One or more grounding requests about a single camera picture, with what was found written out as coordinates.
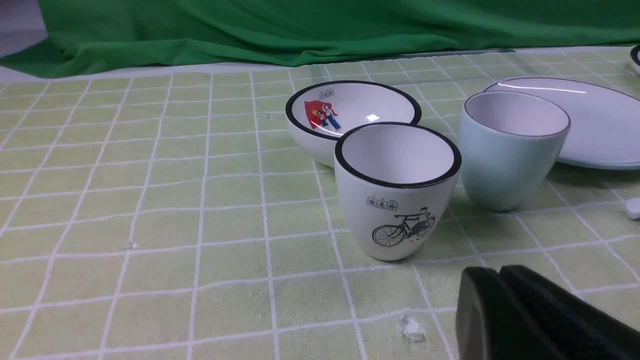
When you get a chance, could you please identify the white bicycle print cup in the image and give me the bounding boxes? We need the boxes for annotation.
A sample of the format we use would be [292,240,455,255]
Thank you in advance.
[334,121,462,262]

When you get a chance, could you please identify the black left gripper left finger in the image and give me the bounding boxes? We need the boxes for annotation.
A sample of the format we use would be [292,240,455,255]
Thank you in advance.
[455,266,556,360]

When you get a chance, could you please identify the green backdrop cloth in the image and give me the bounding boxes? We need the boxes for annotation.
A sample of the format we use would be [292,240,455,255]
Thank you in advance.
[1,0,640,79]

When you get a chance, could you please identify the white black-rimmed plate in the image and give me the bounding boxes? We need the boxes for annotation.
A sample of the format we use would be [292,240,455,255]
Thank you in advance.
[630,44,640,76]

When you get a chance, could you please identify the pale blue ceramic cup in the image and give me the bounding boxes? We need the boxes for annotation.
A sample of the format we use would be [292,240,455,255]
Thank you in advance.
[457,90,572,212]

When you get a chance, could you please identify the pale blue ceramic plate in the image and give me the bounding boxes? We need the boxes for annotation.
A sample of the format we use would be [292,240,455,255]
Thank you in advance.
[485,76,640,171]

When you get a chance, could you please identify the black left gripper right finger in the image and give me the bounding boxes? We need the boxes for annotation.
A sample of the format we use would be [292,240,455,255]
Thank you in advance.
[499,265,640,360]

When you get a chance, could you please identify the green checkered tablecloth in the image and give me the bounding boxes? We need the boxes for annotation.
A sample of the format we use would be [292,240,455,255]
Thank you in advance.
[0,47,639,360]

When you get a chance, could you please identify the white black-rimmed bowl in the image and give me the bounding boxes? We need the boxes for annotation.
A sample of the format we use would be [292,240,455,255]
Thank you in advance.
[285,80,423,167]

